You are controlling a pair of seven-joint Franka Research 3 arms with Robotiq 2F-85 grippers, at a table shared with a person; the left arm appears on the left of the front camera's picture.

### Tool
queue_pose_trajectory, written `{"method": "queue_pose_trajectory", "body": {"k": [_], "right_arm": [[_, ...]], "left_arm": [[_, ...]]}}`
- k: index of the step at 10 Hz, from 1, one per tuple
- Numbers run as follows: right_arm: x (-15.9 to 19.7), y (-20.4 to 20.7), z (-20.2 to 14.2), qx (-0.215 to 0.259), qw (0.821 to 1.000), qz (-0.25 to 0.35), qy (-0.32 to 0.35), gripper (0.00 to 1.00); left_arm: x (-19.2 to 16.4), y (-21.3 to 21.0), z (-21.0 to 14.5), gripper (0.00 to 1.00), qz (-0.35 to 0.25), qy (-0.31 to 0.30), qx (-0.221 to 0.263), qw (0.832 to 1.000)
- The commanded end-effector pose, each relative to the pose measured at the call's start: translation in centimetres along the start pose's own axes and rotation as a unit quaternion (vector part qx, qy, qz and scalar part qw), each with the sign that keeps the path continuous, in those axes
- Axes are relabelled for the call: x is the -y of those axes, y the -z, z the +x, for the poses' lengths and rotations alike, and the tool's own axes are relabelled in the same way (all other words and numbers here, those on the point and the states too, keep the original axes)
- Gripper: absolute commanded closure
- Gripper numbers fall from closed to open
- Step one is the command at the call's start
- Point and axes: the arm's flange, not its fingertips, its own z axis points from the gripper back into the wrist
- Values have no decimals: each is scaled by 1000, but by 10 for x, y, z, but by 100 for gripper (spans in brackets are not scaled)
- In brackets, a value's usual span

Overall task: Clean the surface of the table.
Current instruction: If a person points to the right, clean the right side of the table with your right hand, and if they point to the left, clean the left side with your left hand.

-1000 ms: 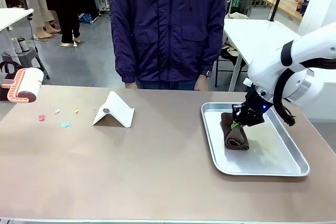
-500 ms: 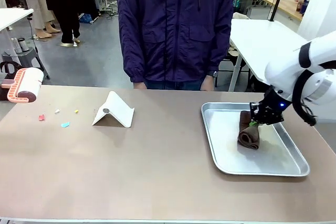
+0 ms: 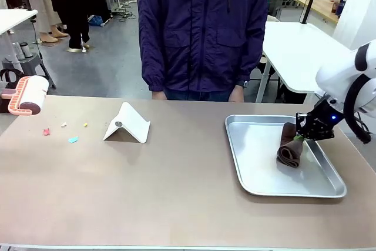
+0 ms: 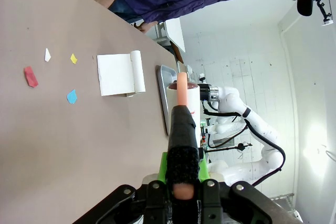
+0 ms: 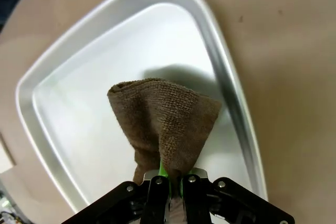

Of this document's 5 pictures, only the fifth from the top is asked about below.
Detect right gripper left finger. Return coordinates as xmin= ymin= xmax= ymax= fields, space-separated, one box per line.
xmin=68 ymin=161 xmax=173 ymax=224

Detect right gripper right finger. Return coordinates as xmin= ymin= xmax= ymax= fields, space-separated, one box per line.
xmin=181 ymin=167 xmax=296 ymax=224

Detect brown microfibre cloth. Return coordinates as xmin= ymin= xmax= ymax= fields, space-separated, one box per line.
xmin=107 ymin=77 xmax=223 ymax=224

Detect silver metal tray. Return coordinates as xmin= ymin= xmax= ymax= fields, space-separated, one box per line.
xmin=15 ymin=0 xmax=269 ymax=217

